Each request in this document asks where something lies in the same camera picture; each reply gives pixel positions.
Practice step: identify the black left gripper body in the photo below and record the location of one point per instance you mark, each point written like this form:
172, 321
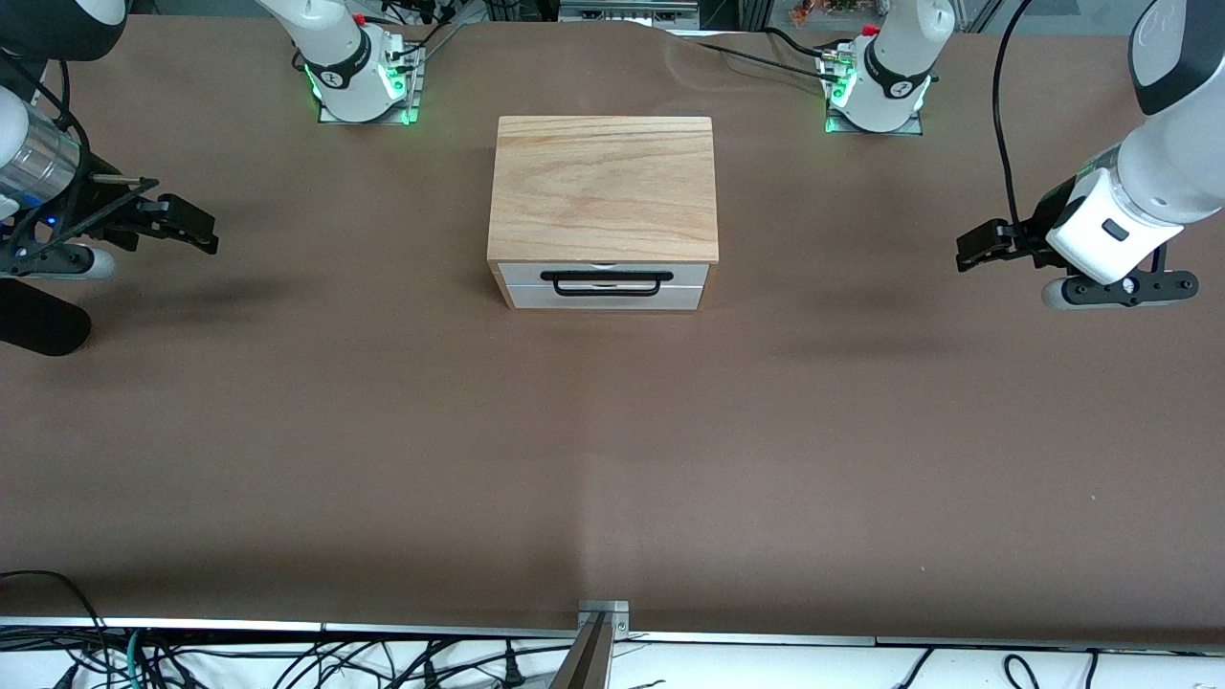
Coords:
1031, 231

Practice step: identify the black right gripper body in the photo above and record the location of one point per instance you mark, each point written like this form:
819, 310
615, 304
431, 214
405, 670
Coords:
107, 211

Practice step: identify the white-fronted wooden drawer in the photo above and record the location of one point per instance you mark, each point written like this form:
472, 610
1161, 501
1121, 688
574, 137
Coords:
522, 274

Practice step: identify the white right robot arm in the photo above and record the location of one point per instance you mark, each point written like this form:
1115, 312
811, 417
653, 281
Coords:
335, 57

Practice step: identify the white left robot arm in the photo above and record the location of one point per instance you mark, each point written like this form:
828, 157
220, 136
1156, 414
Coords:
1168, 172

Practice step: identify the wooden drawer cabinet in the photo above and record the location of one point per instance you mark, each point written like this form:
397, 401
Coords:
603, 187

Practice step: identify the black oval object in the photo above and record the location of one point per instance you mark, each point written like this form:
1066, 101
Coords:
38, 321

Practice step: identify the grey metal box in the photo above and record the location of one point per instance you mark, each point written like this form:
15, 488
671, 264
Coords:
627, 11

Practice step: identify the brown table cover sheet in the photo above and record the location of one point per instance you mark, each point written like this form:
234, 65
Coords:
612, 459

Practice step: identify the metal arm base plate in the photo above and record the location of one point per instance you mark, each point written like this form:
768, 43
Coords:
407, 91
914, 122

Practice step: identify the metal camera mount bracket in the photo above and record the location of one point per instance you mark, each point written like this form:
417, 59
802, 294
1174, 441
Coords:
601, 622

